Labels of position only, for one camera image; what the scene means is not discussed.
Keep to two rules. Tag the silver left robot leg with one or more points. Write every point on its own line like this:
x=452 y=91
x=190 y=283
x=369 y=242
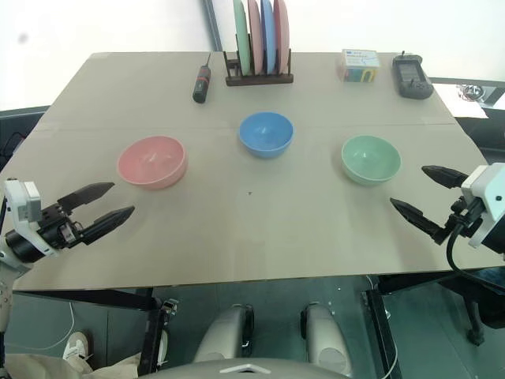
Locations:
x=225 y=331

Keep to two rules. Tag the red plastic bowl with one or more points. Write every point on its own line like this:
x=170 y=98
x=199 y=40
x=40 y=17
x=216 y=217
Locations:
x=152 y=162

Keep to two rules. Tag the blue plastic bowl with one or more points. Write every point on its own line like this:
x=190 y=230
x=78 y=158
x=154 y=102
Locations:
x=266 y=134

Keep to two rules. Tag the silver robot leg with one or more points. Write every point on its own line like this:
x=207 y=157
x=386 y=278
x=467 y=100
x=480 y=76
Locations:
x=325 y=339
x=225 y=331

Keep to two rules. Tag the white shoe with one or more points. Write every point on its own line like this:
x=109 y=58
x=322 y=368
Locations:
x=77 y=349

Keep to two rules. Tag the black handheld controller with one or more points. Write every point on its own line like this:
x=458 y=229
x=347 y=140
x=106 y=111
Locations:
x=412 y=79

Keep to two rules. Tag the silver robot torso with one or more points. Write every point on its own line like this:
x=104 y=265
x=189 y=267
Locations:
x=244 y=370

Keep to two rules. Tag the silver right robot leg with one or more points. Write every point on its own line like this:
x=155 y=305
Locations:
x=325 y=339

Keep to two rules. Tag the pink plate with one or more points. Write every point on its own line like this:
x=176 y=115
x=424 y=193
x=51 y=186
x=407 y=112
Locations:
x=255 y=39

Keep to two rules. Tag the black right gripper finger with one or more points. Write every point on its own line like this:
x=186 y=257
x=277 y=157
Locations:
x=416 y=219
x=445 y=176

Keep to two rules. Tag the beige trouser leg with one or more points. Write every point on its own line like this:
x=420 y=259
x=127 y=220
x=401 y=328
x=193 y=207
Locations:
x=47 y=367

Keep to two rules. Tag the green plate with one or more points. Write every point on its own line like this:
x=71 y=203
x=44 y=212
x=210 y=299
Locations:
x=240 y=35

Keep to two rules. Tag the blue plate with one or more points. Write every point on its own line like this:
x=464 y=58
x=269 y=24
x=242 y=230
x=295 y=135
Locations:
x=268 y=39

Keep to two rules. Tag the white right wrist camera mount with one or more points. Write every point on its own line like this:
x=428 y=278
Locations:
x=488 y=185

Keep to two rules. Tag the clear box of coloured items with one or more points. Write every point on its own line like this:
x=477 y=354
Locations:
x=359 y=65

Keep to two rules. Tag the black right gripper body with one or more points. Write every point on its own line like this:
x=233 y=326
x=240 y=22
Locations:
x=465 y=217

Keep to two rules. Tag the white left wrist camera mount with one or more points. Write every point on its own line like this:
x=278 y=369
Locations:
x=23 y=200

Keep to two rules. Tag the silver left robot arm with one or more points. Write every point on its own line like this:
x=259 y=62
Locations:
x=19 y=246

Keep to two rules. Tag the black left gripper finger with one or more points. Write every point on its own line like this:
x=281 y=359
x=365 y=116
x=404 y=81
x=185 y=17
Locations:
x=107 y=222
x=87 y=193

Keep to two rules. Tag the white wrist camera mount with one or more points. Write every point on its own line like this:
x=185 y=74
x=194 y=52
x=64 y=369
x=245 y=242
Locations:
x=23 y=200
x=488 y=185

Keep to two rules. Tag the black metal table frame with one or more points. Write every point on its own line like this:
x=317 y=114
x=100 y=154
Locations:
x=154 y=343

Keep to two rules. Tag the green plastic bowl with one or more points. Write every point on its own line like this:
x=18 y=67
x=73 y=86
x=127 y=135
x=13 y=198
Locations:
x=371 y=160

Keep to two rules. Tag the dark wooden plate rack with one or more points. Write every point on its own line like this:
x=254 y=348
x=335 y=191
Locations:
x=258 y=79

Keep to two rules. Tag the black red screwdriver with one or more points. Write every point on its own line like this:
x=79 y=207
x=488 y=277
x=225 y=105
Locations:
x=200 y=85

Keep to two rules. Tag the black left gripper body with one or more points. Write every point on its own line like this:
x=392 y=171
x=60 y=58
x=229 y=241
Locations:
x=59 y=231

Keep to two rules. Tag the dark grey upright post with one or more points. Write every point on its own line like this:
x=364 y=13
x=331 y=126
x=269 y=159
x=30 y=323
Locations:
x=212 y=23

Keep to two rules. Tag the red plate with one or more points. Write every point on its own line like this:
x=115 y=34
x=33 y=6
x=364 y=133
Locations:
x=282 y=35

